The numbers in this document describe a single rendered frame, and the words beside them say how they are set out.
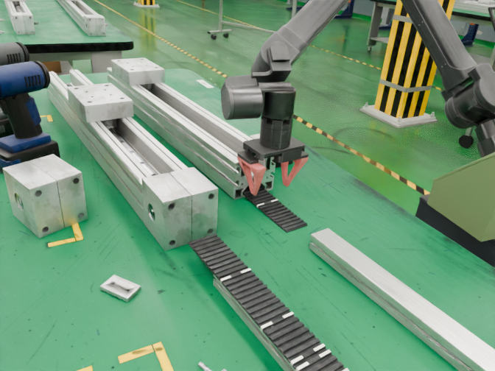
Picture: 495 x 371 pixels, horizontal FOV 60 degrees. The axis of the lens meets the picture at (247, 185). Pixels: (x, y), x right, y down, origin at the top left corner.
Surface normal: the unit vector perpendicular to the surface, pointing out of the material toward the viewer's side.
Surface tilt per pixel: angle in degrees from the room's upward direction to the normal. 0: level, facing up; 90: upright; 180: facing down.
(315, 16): 47
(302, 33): 41
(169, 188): 0
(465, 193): 90
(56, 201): 90
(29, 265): 0
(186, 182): 0
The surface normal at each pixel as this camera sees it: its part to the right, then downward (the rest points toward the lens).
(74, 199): 0.75, 0.36
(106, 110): 0.55, 0.43
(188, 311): 0.07, -0.88
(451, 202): -0.93, 0.12
